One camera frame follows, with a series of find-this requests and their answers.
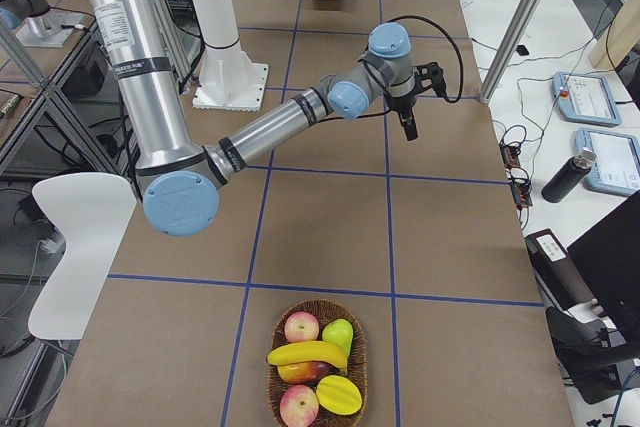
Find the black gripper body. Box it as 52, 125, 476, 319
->
389, 93, 416, 120

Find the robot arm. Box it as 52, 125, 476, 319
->
89, 0, 417, 236

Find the black water bottle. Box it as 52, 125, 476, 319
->
541, 147, 597, 203

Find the blue teach pendant tablet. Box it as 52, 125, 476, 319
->
552, 72, 622, 127

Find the green pear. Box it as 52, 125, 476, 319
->
322, 318, 354, 357

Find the pink red apple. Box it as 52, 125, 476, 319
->
284, 311, 320, 343

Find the black monitor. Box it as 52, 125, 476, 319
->
569, 193, 639, 340

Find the orange red mango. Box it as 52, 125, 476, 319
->
277, 361, 333, 385

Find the yellow star fruit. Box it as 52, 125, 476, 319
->
316, 375, 363, 416

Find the white chair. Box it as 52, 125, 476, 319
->
28, 172, 136, 341

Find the aluminium frame post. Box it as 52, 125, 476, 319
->
478, 0, 540, 104

